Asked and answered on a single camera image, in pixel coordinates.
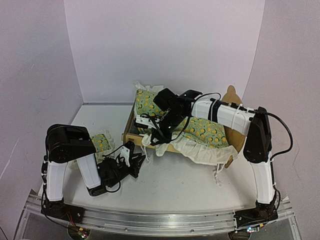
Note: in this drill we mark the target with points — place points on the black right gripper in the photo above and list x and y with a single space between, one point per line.
164 138

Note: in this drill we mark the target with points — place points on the lemon print bed cushion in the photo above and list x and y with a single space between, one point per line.
203 141

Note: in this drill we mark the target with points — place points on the aluminium front rail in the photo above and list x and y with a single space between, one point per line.
184 224

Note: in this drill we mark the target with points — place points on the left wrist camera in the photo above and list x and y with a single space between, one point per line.
126 152

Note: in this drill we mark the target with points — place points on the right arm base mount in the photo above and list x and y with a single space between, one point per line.
261 214

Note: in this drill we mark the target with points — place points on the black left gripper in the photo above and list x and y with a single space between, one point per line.
136 160

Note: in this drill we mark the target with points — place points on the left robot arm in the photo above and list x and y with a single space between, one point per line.
102 165

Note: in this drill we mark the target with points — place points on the wooden pet bed frame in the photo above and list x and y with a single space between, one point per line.
198 153

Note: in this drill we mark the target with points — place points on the small lemon print pillow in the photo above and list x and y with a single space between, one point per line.
104 144

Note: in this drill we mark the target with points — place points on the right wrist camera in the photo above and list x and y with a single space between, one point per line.
146 121

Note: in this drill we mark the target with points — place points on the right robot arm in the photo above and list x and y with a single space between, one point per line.
252 123

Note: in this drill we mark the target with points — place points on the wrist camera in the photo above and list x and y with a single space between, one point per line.
146 121
126 152

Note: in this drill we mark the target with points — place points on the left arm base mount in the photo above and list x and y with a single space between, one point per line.
61 211

